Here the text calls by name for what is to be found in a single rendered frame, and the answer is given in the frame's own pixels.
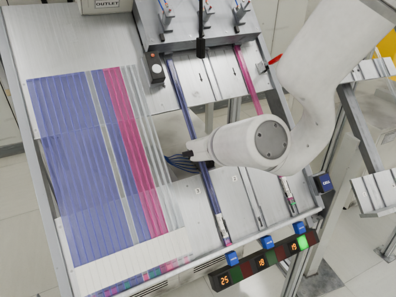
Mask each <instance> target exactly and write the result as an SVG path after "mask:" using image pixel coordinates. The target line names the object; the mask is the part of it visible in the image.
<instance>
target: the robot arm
mask: <svg viewBox="0 0 396 297"><path fill-rule="evenodd" d="M395 26H396V0H321V1H320V3H319V4H318V5H317V7H316V8H315V9H314V11H313V13H311V15H310V17H309V18H308V19H307V21H306V22H305V23H304V25H303V26H302V28H301V29H300V30H299V32H298V33H297V35H296V36H295V37H294V39H293V40H292V42H291V43H290V44H289V46H288V47H287V49H286V50H285V52H284V53H283V55H282V56H281V58H280V60H279V62H278V64H277V67H276V77H277V79H278V81H279V82H280V84H281V85H282V86H283V88H284V89H285V90H286V91H288V92H289V93H290V94H291V95H292V96H293V97H294V98H295V99H296V100H298V101H299V102H300V104H301V105H302V106H303V114H302V117H301V119H300V120H299V121H298V123H297V125H296V126H295V127H294V128H293V129H292V130H291V131H289V129H288V126H287V125H286V123H285V122H284V121H283V120H282V119H281V118H279V117H278V116H276V115H273V114H261V115H257V116H255V117H251V118H247V119H244V120H240V121H237V122H234V123H230V124H226V125H223V126H220V127H218V128H216V129H214V130H213V131H212V133H211V134H210V135H209V136H206V137H201V138H197V139H194V140H190V141H188V142H187V143H186V147H187V149H189V150H188V151H184V152H182V155H183V157H187V156H191V158H190V160H191V161H209V160H213V161H214V162H215V163H217V164H219V165H221V166H235V167H251V168H254V169H259V170H263V171H266V172H268V173H272V174H275V175H278V176H284V177H286V176H292V175H294V174H296V173H298V172H299V171H301V170H302V169H303V168H305V167H306V166H307V165H308V164H309V163H310V162H311V161H312V160H313V159H314V158H315V157H316V156H317V155H318V154H319V153H320V152H321V151H322V150H323V149H324V148H325V147H326V145H327V144H328V143H329V141H330V139H331V137H332V135H333V132H334V128H335V102H334V96H335V90H336V88H337V86H338V85H339V83H340V82H341V81H342V80H343V79H344V78H345V77H346V76H347V75H348V74H349V73H350V72H351V71H352V70H353V69H354V68H355V67H356V66H357V65H358V64H359V63H360V62H361V61H362V60H363V59H364V58H365V57H366V56H367V55H368V54H369V53H370V52H371V51H372V49H373V48H374V47H375V46H376V45H377V44H378V43H379V42H380V41H381V40H382V39H383V38H384V37H385V36H386V35H387V34H388V33H389V32H390V31H391V30H392V29H393V28H394V27H395Z"/></svg>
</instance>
